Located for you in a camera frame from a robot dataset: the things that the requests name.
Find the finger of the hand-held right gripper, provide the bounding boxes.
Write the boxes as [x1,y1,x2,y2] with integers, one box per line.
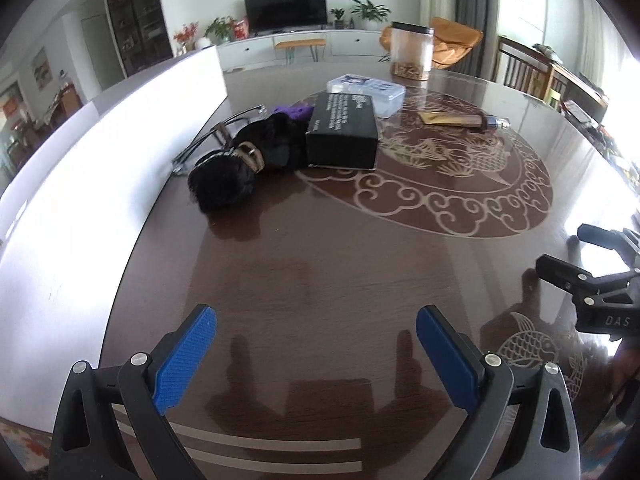
[535,254,640,313]
[576,224,640,261]

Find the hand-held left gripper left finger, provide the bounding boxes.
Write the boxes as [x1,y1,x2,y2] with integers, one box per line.
[49,304,218,480]

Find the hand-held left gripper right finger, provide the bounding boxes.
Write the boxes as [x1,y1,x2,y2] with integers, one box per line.
[416,305,582,480]

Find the black scrunchie with chain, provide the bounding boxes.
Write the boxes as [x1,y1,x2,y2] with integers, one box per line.
[187,142,266,212]

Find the white cardboard storage box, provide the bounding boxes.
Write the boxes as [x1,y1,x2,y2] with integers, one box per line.
[0,45,229,406]

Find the rimless glasses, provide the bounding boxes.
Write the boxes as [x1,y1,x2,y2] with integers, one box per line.
[172,104,267,176]

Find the black cardboard box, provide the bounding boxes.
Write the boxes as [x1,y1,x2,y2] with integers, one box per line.
[305,91,380,170]

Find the purple teal hair accessory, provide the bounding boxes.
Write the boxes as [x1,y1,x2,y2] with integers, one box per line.
[272,101,316,122]

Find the person's right hand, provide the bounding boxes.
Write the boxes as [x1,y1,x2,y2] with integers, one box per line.
[615,337,640,421]

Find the wooden side table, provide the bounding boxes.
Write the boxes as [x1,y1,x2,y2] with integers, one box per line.
[547,62,611,121]

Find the brown tube with blue cap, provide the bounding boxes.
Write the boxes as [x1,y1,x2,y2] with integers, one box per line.
[419,111,512,133]

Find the patterned rug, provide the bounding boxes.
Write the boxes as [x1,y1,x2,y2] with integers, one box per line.
[0,417,53,480]

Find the dark wooden chair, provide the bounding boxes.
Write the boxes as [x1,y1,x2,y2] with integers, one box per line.
[497,35,553,98]

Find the orange lounge chair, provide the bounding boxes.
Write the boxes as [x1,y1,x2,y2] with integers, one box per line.
[380,16,485,70]

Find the grey curtain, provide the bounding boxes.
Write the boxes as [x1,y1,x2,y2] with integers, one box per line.
[452,0,501,81]

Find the clear plastic case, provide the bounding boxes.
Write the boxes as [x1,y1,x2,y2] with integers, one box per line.
[326,74,406,119]

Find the clear jar with black lid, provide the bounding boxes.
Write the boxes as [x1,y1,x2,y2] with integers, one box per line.
[390,21,435,82]

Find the white television cabinet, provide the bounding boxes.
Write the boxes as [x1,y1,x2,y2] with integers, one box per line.
[217,30,396,68]

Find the white door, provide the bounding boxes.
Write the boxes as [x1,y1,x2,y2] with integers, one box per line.
[80,14,123,92]

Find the red flower plant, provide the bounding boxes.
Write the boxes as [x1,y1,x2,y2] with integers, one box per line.
[173,22,201,56]

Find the large leafy potted plant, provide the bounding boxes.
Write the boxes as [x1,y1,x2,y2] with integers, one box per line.
[349,0,392,31]

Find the green potted plant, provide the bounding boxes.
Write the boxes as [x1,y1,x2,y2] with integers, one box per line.
[204,16,236,45]

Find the wooden bench with metal legs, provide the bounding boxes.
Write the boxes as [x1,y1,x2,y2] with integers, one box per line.
[274,38,327,65]

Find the dark display cabinet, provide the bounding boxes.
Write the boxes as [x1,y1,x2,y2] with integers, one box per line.
[103,0,173,77]

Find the black television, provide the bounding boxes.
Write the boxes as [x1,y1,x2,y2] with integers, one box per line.
[244,0,328,36]

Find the framed wall picture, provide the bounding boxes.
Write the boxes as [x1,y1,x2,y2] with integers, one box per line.
[31,47,53,88]

